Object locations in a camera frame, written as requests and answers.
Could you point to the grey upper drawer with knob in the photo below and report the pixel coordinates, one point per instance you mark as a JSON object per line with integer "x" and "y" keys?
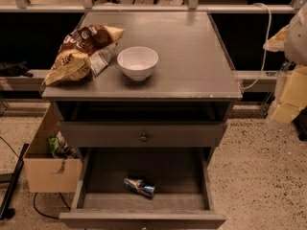
{"x": 142, "y": 135}

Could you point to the open grey middle drawer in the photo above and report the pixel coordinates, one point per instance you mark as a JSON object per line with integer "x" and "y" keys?
{"x": 181, "y": 200}

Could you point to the green snack packet in box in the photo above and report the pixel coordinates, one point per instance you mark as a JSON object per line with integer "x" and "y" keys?
{"x": 54, "y": 144}

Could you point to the grey wooden drawer cabinet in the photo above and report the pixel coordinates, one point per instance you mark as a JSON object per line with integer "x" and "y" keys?
{"x": 192, "y": 81}

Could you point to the white bowl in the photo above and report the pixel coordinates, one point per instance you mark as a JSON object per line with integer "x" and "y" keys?
{"x": 137, "y": 63}

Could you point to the yellow brown chip bag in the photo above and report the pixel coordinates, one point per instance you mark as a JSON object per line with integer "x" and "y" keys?
{"x": 84, "y": 54}

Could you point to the black flat bar on floor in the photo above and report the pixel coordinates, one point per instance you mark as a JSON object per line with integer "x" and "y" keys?
{"x": 6, "y": 212}

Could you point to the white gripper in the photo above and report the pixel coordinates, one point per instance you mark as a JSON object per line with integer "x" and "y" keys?
{"x": 297, "y": 37}

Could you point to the cardboard box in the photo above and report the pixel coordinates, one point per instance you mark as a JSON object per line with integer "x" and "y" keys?
{"x": 46, "y": 174}

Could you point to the silver blue redbull can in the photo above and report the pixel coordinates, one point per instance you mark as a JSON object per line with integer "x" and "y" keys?
{"x": 140, "y": 186}

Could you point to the black object on ledge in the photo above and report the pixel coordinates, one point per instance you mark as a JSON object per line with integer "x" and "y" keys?
{"x": 14, "y": 69}

